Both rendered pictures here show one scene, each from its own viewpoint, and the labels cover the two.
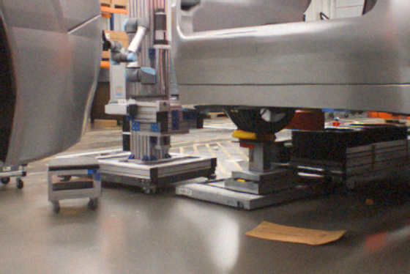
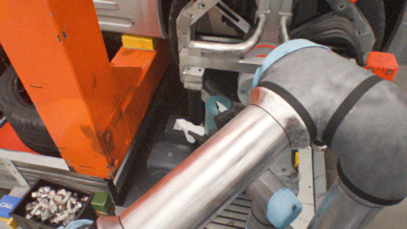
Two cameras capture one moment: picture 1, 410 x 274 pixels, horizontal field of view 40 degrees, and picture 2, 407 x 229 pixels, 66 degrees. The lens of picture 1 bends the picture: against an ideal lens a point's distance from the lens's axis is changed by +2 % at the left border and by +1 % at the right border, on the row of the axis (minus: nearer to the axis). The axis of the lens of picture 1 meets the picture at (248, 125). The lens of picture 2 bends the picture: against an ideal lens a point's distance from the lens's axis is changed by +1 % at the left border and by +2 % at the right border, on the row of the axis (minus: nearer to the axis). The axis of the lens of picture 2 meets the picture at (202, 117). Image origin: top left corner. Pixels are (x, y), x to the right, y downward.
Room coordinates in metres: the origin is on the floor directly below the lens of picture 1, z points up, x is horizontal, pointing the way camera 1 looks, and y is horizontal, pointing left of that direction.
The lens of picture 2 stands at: (5.11, 0.59, 1.41)
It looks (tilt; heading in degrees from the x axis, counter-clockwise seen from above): 46 degrees down; 239
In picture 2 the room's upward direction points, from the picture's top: straight up
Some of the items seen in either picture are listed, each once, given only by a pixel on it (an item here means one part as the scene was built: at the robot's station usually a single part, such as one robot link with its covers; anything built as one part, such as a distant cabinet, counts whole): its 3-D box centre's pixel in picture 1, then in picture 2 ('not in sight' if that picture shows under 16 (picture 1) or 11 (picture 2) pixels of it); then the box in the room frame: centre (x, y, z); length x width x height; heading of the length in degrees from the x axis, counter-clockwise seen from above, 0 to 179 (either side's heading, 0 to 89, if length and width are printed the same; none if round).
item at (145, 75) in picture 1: (147, 75); not in sight; (4.77, 0.86, 0.98); 0.13 x 0.12 x 0.14; 67
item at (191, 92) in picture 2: not in sight; (194, 106); (4.81, 0.07, 0.83); 0.04 x 0.04 x 0.16
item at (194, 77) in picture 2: not in sight; (197, 70); (4.79, 0.05, 0.93); 0.09 x 0.05 x 0.05; 47
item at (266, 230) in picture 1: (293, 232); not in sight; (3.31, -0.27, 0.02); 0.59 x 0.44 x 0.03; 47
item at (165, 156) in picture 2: (274, 160); (180, 151); (4.73, -0.22, 0.26); 0.42 x 0.18 x 0.35; 47
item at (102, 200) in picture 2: not in sight; (101, 201); (5.12, 0.09, 0.64); 0.04 x 0.04 x 0.04; 47
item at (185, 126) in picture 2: not in sight; (190, 134); (4.86, 0.13, 0.81); 0.09 x 0.03 x 0.06; 121
